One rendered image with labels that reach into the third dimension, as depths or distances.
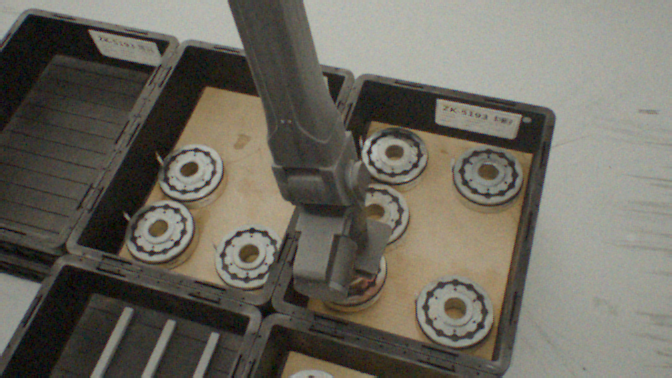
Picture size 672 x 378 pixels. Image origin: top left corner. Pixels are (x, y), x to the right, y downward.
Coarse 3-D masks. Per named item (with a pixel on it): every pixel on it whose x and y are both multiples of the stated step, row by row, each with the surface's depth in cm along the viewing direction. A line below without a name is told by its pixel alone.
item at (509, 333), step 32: (352, 96) 99; (448, 96) 98; (480, 96) 97; (544, 128) 93; (544, 160) 91; (288, 256) 86; (512, 288) 82; (320, 320) 81; (512, 320) 80; (416, 352) 79; (448, 352) 78; (512, 352) 78
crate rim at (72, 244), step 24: (216, 48) 107; (240, 48) 106; (168, 72) 105; (336, 72) 102; (144, 120) 100; (120, 168) 96; (96, 192) 94; (72, 240) 90; (288, 240) 87; (120, 264) 88; (144, 264) 87; (264, 288) 84
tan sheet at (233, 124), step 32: (224, 96) 114; (192, 128) 111; (224, 128) 110; (256, 128) 110; (224, 160) 107; (256, 160) 106; (160, 192) 105; (224, 192) 104; (256, 192) 103; (224, 224) 101; (128, 256) 99; (192, 256) 99; (256, 256) 98
